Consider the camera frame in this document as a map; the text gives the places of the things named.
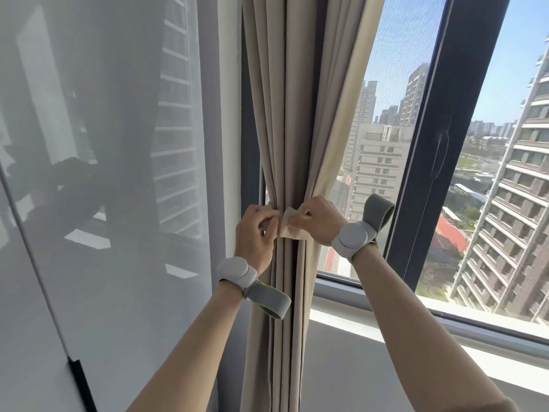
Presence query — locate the person's left hand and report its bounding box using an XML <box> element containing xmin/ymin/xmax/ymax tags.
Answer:
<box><xmin>234</xmin><ymin>204</ymin><xmax>280</xmax><ymax>275</ymax></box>

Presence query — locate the person's right hand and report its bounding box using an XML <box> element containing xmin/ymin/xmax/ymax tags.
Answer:
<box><xmin>298</xmin><ymin>196</ymin><xmax>349</xmax><ymax>248</ymax></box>

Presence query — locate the beige curtain strap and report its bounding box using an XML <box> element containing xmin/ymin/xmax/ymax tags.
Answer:
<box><xmin>261</xmin><ymin>203</ymin><xmax>314</xmax><ymax>241</ymax></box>

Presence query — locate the beige curtain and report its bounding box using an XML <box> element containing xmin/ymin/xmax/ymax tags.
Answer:
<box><xmin>241</xmin><ymin>0</ymin><xmax>387</xmax><ymax>412</ymax></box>

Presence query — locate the person's left forearm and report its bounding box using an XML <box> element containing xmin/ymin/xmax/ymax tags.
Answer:
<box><xmin>126</xmin><ymin>280</ymin><xmax>248</xmax><ymax>412</ymax></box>

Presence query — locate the person's right forearm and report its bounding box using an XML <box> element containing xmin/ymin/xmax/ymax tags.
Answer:
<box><xmin>349</xmin><ymin>244</ymin><xmax>520</xmax><ymax>412</ymax></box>

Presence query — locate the white grey wrist tracker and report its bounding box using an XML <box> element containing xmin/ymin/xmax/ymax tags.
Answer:
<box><xmin>215</xmin><ymin>257</ymin><xmax>292</xmax><ymax>321</ymax></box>
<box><xmin>331</xmin><ymin>193</ymin><xmax>395</xmax><ymax>258</ymax></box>

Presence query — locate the white window sill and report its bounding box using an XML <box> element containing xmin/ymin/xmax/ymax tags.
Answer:
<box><xmin>308</xmin><ymin>308</ymin><xmax>549</xmax><ymax>398</ymax></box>

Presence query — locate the slim white tower building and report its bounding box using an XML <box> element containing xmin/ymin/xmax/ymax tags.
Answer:
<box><xmin>343</xmin><ymin>80</ymin><xmax>378</xmax><ymax>172</ymax></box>

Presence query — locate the glossy white wardrobe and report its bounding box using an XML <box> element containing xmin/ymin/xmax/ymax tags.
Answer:
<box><xmin>0</xmin><ymin>0</ymin><xmax>215</xmax><ymax>412</ymax></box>

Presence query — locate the distant white tower building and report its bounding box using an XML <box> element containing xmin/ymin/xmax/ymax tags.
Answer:
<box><xmin>397</xmin><ymin>63</ymin><xmax>429</xmax><ymax>127</ymax></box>

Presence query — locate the beige balcony apartment building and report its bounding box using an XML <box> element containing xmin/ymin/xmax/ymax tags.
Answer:
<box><xmin>450</xmin><ymin>36</ymin><xmax>549</xmax><ymax>327</ymax></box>

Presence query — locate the tan sweater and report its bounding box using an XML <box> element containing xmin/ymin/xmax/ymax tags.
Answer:
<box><xmin>480</xmin><ymin>394</ymin><xmax>522</xmax><ymax>412</ymax></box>

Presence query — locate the dark window handle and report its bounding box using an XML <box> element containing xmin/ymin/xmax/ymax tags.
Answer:
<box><xmin>432</xmin><ymin>132</ymin><xmax>450</xmax><ymax>179</ymax></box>

